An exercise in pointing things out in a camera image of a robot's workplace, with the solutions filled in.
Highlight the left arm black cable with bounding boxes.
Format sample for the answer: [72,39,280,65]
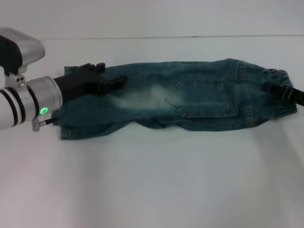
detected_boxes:
[31,117,58,132]

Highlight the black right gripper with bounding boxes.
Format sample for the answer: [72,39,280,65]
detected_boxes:
[260,83,304,107]

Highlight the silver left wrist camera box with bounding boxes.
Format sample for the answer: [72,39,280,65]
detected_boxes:
[0,27,46,77]

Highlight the blue denim shorts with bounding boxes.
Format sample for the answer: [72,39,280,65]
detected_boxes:
[50,58,299,141]

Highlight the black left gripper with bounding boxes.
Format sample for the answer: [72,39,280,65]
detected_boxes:
[53,62,129,101]

